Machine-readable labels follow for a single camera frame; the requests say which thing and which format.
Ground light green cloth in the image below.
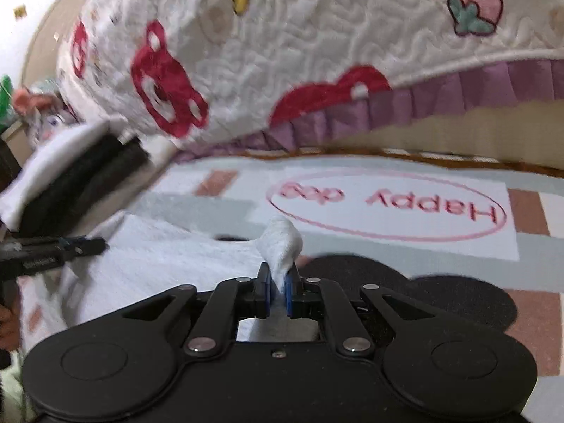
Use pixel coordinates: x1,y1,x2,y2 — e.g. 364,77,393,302
0,352,27,423

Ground dark grey folded garment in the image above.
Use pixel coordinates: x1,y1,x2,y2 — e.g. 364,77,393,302
66,139,151,239

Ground bear print quilted bedspread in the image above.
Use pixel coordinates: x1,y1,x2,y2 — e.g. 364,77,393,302
55,0,564,164

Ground checkered dog print rug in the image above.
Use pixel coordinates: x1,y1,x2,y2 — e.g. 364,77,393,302
18,154,564,423

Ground cream nightstand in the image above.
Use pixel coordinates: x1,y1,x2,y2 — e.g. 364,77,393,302
0,119,24,142

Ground white folded garment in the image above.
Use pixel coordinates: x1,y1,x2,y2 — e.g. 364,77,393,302
0,121,111,230

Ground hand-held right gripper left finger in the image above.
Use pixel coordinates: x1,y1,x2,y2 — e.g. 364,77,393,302
122,262,270,358

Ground beige bed frame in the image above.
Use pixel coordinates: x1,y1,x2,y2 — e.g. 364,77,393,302
330,97,564,170

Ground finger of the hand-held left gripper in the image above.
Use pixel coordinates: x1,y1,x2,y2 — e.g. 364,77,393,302
57,236,109,260

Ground grey rabbit plush toy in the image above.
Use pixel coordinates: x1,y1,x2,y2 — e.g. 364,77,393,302
13,86,84,151

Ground brown wooden dresser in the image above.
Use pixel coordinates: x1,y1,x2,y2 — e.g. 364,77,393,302
0,139,24,192

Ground light grey sweatshirt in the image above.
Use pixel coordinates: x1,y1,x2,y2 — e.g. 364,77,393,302
20,211,327,344

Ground beige bed headboard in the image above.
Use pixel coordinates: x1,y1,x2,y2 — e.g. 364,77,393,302
20,0,93,93

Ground person's left hand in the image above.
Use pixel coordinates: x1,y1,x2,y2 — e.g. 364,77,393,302
0,303,23,354

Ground green plastic bag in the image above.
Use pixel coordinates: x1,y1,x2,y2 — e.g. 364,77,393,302
0,75,14,115

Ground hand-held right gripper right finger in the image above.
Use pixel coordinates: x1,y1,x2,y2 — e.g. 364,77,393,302
286,264,433,358

